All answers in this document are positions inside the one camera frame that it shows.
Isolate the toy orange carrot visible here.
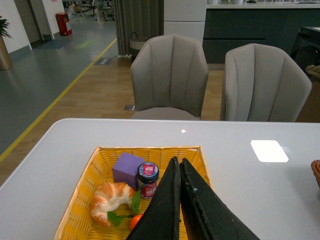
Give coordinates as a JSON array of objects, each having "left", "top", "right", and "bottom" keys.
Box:
[{"left": 107, "top": 191, "right": 143, "bottom": 231}]

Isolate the purple foam cube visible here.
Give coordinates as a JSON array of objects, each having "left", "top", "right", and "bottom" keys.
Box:
[{"left": 112, "top": 152, "right": 145, "bottom": 190}]

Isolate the grey upholstered chair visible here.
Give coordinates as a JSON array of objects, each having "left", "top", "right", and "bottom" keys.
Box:
[
  {"left": 220, "top": 43, "right": 312, "bottom": 122},
  {"left": 130, "top": 34, "right": 209, "bottom": 121}
]

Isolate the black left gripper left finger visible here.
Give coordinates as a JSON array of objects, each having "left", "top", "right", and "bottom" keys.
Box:
[{"left": 127, "top": 156, "right": 181, "bottom": 240}]

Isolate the toy croissant bread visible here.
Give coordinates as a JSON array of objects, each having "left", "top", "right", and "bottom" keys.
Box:
[{"left": 89, "top": 182, "right": 135, "bottom": 227}]

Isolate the woven basket by curtain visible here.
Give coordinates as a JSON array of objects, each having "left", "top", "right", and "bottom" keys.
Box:
[{"left": 129, "top": 31, "right": 145, "bottom": 61}]

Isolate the potted plant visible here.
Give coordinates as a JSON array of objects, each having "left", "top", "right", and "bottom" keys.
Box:
[{"left": 0, "top": 16, "right": 13, "bottom": 71}]

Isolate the brown wicker basket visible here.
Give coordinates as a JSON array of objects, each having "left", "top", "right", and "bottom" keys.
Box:
[{"left": 310, "top": 159, "right": 320, "bottom": 188}]

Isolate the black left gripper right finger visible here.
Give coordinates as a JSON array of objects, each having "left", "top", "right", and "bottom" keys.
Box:
[{"left": 179, "top": 158, "right": 258, "bottom": 240}]

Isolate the dark kitchen counter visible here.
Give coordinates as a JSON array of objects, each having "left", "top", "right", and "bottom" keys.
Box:
[{"left": 202, "top": 2, "right": 320, "bottom": 64}]

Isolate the left grey upholstered chair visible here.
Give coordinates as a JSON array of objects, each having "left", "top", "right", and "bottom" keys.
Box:
[{"left": 130, "top": 34, "right": 209, "bottom": 121}]

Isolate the small jar pink label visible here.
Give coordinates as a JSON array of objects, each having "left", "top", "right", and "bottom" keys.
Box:
[{"left": 137, "top": 161, "right": 160, "bottom": 199}]

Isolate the right grey upholstered chair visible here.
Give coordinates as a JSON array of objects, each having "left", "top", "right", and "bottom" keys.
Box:
[{"left": 220, "top": 43, "right": 312, "bottom": 122}]

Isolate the white pillar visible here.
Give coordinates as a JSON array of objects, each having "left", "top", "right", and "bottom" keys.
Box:
[{"left": 163, "top": 0, "right": 207, "bottom": 42}]

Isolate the yellow wicker basket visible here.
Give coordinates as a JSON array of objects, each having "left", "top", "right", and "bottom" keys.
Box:
[{"left": 54, "top": 146, "right": 212, "bottom": 240}]

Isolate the grey curtain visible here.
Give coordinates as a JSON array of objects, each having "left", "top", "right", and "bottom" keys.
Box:
[{"left": 112, "top": 0, "right": 164, "bottom": 56}]

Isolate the red box on floor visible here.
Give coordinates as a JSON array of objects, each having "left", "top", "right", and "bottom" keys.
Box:
[{"left": 55, "top": 12, "right": 72, "bottom": 36}]

